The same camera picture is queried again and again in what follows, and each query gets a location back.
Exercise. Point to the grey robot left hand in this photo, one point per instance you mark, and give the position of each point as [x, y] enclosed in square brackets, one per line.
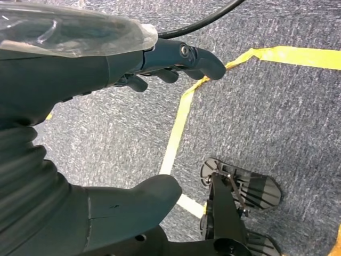
[53, 81]

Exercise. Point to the clear plastic cover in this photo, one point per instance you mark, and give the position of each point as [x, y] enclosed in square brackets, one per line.
[66, 32]

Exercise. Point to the yellow floor tape square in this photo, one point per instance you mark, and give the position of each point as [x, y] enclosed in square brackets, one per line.
[176, 134]

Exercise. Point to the black robot left foot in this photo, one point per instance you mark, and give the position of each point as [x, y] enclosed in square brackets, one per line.
[261, 192]

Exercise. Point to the black robot foot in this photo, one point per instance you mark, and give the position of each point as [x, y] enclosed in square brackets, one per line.
[262, 247]
[261, 192]

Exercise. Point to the black robot right foot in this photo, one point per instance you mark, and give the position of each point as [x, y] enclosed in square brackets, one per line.
[262, 247]

